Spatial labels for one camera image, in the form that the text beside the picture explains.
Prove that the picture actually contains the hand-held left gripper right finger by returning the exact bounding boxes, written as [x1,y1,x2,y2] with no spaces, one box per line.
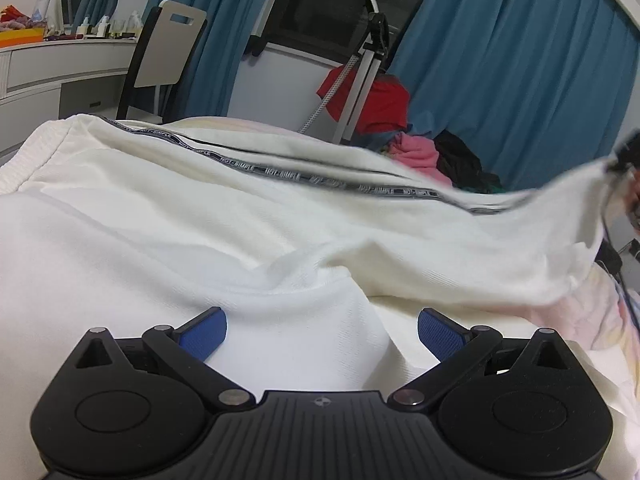
[387,308,571,408]

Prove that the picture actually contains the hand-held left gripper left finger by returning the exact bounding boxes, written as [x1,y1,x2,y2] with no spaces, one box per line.
[75,306,257,413]

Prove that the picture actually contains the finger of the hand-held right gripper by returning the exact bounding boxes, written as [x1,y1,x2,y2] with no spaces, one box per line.
[607,132,640,174]

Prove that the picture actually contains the white sweatpants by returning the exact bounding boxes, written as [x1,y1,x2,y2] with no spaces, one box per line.
[0,114,623,461]

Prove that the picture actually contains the pastel rainbow bed sheet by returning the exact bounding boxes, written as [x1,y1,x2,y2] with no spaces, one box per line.
[162,116,640,461]

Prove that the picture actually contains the blue curtain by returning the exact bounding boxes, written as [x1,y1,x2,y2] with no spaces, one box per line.
[387,0,637,194]
[145,0,312,122]

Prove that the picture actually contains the black cloth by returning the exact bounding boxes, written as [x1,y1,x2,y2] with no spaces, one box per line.
[434,129,504,194]

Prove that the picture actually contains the pink cloth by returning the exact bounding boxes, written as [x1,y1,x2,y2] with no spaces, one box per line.
[389,132,452,187]

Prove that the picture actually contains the red cloth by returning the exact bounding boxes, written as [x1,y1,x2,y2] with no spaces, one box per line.
[315,64,411,136]

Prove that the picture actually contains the beige and black chair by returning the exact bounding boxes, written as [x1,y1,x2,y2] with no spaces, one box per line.
[117,0,209,124]

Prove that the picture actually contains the garment steamer stand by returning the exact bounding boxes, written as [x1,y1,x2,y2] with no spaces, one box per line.
[299,0,391,144]

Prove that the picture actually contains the white vanity desk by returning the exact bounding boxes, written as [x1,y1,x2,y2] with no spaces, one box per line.
[0,37,141,157]

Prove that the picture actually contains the row of cosmetic bottles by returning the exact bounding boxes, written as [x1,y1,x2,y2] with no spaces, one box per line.
[75,10,144,41]

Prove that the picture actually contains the dark window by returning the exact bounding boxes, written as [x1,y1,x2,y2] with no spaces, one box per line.
[255,0,447,69]

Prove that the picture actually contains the orange box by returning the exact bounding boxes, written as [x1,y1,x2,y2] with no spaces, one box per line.
[0,27,46,49]

